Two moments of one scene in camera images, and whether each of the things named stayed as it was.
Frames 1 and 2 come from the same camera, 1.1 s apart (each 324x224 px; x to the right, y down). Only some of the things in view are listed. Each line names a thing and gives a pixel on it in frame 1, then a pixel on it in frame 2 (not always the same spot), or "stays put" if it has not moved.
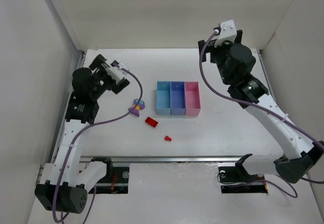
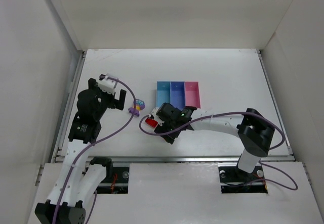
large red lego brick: x=151 y=122 stays put
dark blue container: x=177 y=98 stays put
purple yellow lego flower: x=138 y=105 stays put
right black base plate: x=237 y=179 stays put
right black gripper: x=202 y=47 to x=163 y=124
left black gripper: x=109 y=76 to x=109 y=98
